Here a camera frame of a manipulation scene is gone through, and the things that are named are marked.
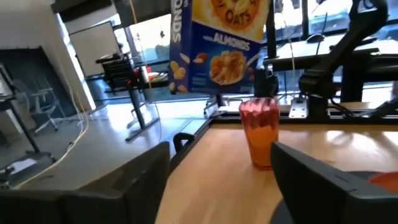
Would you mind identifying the orange translucent plastic tumbler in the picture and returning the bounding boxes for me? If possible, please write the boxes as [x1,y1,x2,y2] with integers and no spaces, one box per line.
[238,96,280,171]

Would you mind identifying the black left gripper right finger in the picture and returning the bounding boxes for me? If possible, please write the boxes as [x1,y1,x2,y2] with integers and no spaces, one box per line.
[270,141,398,224]

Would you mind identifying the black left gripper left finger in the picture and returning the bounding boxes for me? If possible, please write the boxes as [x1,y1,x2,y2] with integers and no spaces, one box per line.
[0,141,171,224]

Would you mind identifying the black desk stand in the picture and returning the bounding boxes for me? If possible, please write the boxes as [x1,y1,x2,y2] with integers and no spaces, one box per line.
[0,62,57,164]

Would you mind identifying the pale floor cable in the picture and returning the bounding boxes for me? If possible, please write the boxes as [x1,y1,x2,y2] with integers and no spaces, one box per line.
[12,83,91,190]

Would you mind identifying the black table clamp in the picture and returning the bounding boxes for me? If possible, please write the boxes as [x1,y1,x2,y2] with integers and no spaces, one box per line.
[172,132,196,154]

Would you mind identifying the blue yellow cereal box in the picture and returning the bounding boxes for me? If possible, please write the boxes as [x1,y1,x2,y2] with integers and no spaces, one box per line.
[168,0,271,95]

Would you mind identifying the grey office chair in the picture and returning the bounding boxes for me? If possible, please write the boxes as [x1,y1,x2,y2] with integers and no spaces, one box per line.
[11,78,62,136]

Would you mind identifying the black computer mouse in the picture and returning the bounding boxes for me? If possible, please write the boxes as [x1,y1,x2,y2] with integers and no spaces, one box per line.
[305,33,326,44]

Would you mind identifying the silver metal mounting bracket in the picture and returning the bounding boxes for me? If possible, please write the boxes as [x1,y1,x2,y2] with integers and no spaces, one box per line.
[288,97,309,119]

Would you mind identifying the standing desk with black crate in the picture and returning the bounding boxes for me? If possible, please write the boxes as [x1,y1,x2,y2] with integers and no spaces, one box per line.
[95,52,171,142]

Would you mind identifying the orange plate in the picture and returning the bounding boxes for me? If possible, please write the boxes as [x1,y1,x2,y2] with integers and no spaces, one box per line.
[368,171,398,194]

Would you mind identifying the white whiteboard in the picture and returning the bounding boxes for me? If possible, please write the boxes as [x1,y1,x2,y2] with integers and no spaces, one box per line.
[68,21,122,78]

